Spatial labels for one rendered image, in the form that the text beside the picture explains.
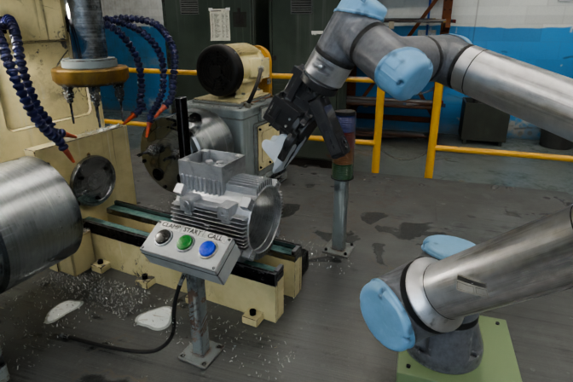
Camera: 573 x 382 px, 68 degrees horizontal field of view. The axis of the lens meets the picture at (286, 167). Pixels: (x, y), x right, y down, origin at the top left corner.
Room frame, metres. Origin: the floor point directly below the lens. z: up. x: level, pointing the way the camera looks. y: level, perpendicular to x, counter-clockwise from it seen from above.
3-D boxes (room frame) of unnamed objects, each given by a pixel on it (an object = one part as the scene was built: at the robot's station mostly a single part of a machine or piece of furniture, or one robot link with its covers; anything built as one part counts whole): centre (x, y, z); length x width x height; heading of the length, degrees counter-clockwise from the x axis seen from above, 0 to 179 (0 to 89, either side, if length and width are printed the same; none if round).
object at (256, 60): (1.63, 0.15, 1.16); 0.33 x 0.26 x 0.42; 154
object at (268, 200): (0.92, 0.14, 1.02); 0.20 x 0.19 x 0.19; 64
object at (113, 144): (1.14, 0.60, 0.97); 0.30 x 0.11 x 0.34; 154
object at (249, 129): (1.61, 0.20, 0.99); 0.35 x 0.31 x 0.37; 154
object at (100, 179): (1.11, 0.54, 1.02); 0.15 x 0.02 x 0.15; 154
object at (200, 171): (0.93, 0.17, 1.11); 0.12 x 0.11 x 0.07; 64
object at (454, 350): (0.68, -0.31, 0.88); 0.15 x 0.15 x 0.10
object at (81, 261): (1.01, 0.57, 0.86); 0.07 x 0.06 x 0.12; 154
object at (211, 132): (1.37, 0.32, 1.04); 0.41 x 0.25 x 0.25; 154
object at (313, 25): (4.34, -0.23, 0.98); 0.72 x 0.49 x 1.96; 73
